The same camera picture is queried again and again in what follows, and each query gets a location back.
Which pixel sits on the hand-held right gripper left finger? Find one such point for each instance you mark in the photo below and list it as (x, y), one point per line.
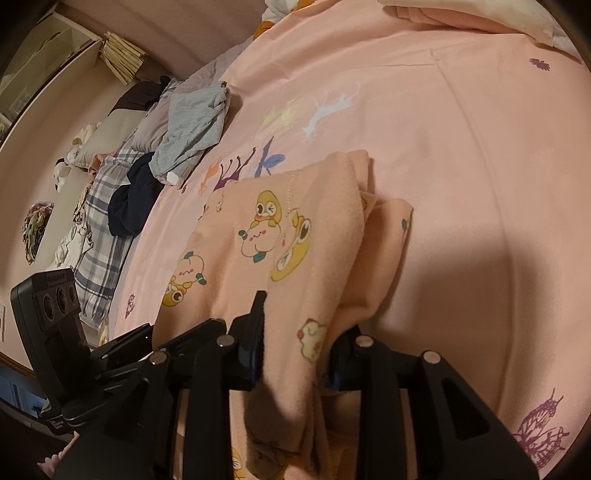
(253, 364)

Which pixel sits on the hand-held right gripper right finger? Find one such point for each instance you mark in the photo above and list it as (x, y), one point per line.
(340, 369)

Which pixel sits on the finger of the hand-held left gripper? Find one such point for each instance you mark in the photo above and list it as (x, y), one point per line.
(124, 344)
(194, 333)

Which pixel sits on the pink cartoon print garment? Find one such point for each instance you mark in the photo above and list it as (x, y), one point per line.
(295, 277)

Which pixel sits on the white crumpled clothes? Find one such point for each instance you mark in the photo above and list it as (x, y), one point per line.
(69, 247)

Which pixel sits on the plaid blanket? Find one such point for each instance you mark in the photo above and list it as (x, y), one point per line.
(99, 263)

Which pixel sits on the pile of colourful cloth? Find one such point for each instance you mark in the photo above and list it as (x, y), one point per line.
(37, 230)

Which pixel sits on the navy garment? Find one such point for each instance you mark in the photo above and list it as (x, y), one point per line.
(131, 203)

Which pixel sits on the black and white plush toy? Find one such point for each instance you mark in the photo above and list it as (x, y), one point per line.
(62, 173)

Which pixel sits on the beige pillow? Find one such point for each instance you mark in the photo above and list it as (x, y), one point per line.
(108, 138)

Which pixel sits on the grey garment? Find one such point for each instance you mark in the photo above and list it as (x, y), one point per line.
(194, 124)

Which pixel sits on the grey-mauve cloth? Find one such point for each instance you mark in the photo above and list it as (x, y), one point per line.
(154, 124)

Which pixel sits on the pink animal print bed sheet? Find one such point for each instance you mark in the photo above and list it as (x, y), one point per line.
(461, 161)

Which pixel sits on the dark brown garment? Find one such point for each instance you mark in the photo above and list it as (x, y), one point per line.
(138, 94)

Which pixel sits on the white cabinet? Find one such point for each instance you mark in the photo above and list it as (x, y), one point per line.
(41, 60)

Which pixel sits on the stack of yellowed papers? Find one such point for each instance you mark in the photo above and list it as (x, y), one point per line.
(122, 57)

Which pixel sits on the white and orange plush toy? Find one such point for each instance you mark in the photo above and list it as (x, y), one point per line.
(277, 11)

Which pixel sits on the cream and pink duvet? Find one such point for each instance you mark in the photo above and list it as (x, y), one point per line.
(485, 21)

